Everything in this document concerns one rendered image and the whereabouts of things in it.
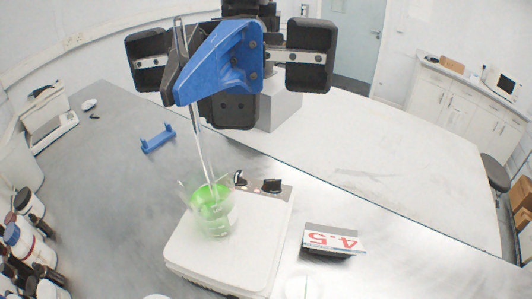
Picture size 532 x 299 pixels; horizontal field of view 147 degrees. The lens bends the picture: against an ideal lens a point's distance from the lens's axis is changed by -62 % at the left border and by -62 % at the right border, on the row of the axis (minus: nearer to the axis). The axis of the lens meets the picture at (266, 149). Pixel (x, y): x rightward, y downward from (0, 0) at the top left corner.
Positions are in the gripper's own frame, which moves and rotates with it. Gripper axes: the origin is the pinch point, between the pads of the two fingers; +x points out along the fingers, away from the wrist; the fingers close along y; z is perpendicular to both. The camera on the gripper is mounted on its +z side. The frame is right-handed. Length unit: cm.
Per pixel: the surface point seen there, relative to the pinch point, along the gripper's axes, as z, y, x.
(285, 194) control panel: 20.7, -6.5, -7.4
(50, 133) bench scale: 23, 83, -21
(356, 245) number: 23.1, -17.4, -0.2
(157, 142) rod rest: 24.9, 25.4, -22.7
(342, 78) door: 97, -90, -283
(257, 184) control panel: 21.5, -2.1, -9.6
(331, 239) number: 23.7, -13.8, -1.6
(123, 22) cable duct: -7, 103, -107
